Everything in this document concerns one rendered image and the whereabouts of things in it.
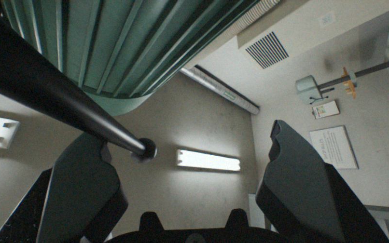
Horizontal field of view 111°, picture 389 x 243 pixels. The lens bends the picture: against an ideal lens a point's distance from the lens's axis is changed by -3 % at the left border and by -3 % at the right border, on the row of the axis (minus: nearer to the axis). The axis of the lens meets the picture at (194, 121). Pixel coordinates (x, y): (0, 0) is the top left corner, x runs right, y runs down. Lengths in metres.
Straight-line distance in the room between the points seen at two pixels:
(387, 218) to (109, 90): 2.94
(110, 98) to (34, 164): 1.30
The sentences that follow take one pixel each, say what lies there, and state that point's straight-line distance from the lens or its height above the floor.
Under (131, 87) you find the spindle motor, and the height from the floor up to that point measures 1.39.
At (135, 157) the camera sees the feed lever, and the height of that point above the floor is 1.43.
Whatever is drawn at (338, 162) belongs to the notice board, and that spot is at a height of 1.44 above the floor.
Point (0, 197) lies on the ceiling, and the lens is 1.49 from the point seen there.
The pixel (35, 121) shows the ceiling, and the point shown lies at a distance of 1.51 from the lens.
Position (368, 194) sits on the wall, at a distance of 2.97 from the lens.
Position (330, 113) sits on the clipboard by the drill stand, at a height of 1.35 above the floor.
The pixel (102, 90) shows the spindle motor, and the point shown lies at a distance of 0.18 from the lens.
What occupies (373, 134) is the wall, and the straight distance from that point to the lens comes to 3.03.
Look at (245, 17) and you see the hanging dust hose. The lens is 1.63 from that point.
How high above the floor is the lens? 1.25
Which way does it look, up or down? 45 degrees up
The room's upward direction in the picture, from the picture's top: 111 degrees counter-clockwise
